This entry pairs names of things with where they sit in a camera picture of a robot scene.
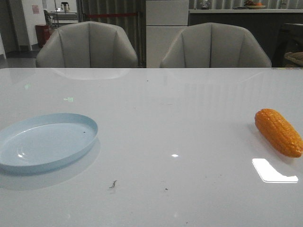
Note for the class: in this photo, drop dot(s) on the grey upholstered chair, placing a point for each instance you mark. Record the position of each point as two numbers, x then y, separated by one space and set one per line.
88 45
215 45

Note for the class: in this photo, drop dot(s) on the left grey upholstered chair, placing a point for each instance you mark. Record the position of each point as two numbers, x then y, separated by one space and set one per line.
88 45

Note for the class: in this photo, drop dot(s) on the orange corn cob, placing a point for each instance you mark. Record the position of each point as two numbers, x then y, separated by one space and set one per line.
279 132

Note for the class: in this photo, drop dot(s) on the background desk with kettle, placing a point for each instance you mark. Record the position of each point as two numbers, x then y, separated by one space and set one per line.
60 12

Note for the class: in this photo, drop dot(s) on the red bin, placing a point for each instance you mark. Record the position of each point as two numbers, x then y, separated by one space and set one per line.
42 34

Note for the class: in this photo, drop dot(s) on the white cabinet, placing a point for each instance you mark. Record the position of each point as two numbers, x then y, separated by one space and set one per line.
164 19

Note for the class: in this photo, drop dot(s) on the fruit bowl on counter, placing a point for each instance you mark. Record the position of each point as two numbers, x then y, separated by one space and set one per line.
251 4

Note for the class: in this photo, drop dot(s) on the dark counter with light top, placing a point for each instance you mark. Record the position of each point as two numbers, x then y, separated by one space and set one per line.
264 24

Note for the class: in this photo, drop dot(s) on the dark wooden chair right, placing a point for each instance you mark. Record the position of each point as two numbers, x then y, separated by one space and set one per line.
289 47

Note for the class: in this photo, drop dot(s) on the light blue round plate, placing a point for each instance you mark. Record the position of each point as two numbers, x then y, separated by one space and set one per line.
46 142

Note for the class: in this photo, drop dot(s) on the right grey upholstered chair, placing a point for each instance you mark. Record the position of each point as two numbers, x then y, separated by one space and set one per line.
215 45

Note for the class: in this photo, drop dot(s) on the red barrier belt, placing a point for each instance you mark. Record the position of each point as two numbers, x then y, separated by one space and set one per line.
111 15

